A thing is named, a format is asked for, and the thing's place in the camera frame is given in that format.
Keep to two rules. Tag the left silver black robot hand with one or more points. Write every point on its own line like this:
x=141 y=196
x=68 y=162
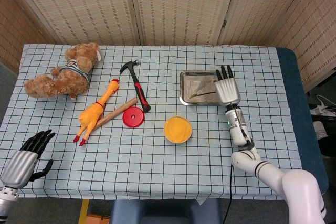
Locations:
x=19 y=165

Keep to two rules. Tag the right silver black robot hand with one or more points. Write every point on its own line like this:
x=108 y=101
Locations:
x=227 y=91

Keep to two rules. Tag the dark metal spoon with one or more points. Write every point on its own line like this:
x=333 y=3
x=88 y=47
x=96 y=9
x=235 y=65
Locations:
x=204 y=93

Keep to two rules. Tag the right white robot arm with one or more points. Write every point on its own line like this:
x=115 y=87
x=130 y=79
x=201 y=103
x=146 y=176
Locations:
x=239 y=129

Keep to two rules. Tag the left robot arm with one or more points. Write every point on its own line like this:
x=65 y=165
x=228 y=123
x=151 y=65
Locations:
x=6 y=203

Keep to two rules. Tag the stainless steel tray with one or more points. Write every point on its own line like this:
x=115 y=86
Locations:
x=191 y=82

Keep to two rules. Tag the yellow bowl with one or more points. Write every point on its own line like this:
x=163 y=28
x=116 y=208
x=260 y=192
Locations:
x=178 y=129

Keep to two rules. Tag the light blue checkered tablecloth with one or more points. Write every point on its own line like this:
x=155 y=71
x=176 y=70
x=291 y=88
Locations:
x=157 y=161

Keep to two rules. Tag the yellow rubber chicken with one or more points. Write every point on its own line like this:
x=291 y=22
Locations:
x=90 y=115

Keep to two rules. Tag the black red claw hammer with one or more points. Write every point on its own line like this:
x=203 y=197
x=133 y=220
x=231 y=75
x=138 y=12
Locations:
x=139 y=90

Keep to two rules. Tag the orange box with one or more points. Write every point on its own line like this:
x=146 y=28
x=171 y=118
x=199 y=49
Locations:
x=97 y=219

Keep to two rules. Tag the brown teddy bear plush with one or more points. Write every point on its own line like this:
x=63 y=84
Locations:
x=65 y=79

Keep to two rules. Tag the woven folding screen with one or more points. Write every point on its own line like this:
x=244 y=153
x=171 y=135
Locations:
x=178 y=6

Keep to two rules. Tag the white crumpled bag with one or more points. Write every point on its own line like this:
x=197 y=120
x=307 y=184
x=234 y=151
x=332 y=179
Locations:
x=320 y=129

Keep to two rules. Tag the red plastic disc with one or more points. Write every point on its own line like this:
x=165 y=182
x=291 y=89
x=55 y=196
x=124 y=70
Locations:
x=128 y=121

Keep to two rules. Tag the wooden rolling stick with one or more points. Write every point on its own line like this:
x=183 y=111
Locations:
x=118 y=111

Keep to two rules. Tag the blue padded chair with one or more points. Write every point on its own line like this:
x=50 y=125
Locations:
x=165 y=211

